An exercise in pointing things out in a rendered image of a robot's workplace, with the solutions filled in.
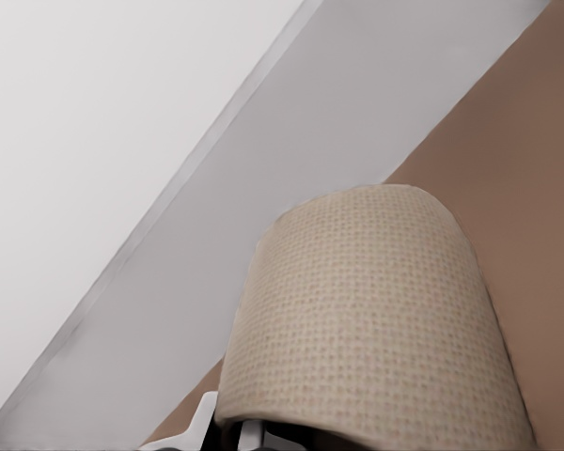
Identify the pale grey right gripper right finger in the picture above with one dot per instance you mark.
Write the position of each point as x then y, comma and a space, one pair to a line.
253, 433

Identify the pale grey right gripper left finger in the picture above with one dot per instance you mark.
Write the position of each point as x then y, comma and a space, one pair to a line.
198, 430

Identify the beige woven fabric shoe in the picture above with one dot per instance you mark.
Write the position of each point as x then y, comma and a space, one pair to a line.
366, 319

